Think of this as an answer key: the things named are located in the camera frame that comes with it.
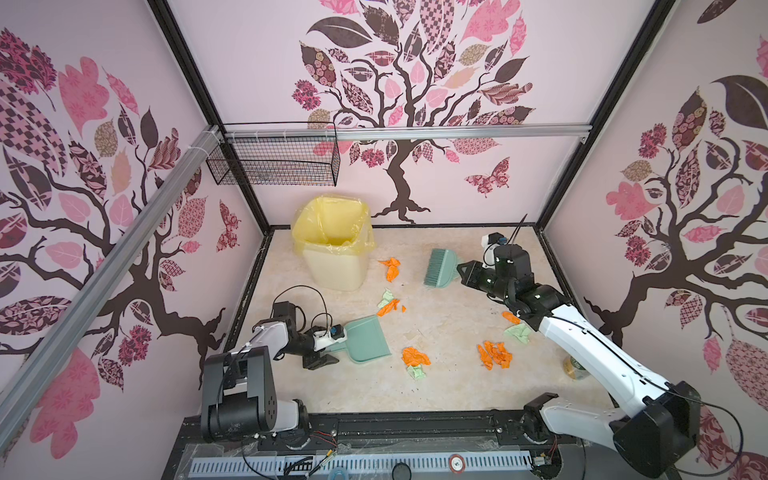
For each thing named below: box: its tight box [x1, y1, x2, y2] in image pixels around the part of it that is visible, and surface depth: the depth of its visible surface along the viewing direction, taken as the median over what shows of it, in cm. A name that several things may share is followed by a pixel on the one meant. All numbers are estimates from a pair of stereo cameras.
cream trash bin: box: [302, 249, 368, 292], surface depth 97 cm
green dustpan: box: [327, 315, 392, 363], surface depth 92 cm
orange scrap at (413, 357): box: [401, 347, 432, 367], surface depth 87 cm
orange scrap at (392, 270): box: [378, 257, 401, 283], surface depth 106 cm
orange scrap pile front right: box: [477, 341, 513, 371], surface depth 87 cm
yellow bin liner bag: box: [291, 195, 376, 254], surface depth 94 cm
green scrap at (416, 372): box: [406, 364, 427, 380], surface depth 84 cm
